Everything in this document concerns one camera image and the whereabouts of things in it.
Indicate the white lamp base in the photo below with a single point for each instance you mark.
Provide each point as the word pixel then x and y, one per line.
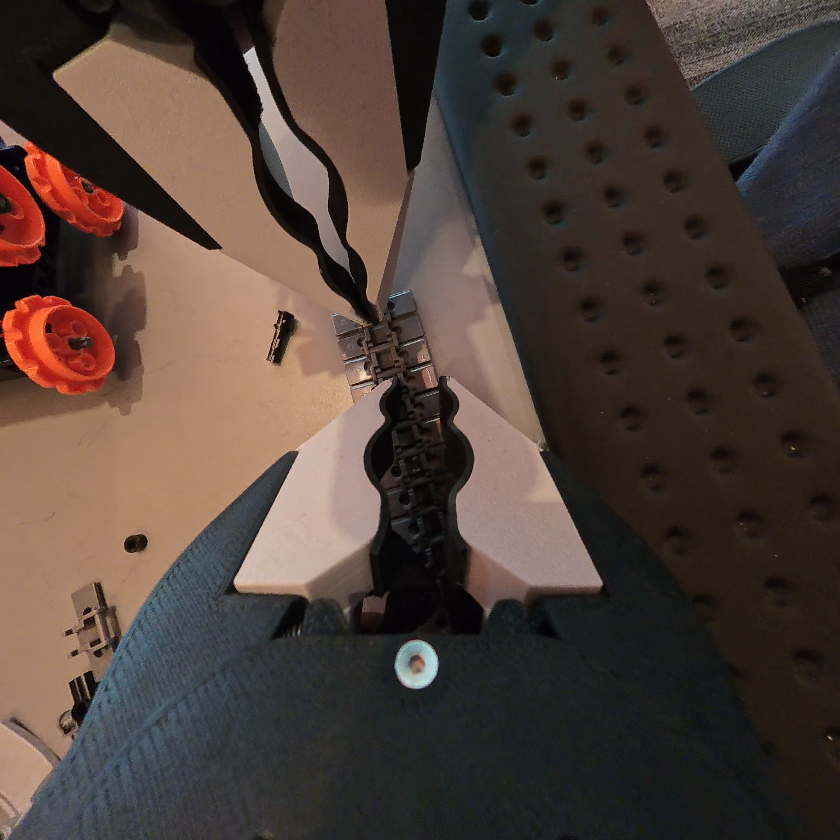
pixel 16 761

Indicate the teal chair seat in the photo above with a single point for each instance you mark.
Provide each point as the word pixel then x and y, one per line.
pixel 735 98

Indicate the grey orange toy block vehicle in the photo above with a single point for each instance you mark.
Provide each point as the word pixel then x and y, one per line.
pixel 59 341

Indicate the black perforated panel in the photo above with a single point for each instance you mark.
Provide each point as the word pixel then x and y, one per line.
pixel 623 262

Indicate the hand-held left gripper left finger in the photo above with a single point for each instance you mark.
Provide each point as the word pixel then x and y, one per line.
pixel 308 525

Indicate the single grey track link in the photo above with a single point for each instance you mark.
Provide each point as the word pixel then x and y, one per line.
pixel 92 617

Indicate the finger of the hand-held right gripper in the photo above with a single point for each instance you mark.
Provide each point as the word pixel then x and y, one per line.
pixel 348 98
pixel 170 131

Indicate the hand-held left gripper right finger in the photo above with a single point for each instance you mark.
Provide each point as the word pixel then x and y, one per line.
pixel 525 525

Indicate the black grey cross connector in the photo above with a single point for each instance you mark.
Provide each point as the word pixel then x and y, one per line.
pixel 82 692

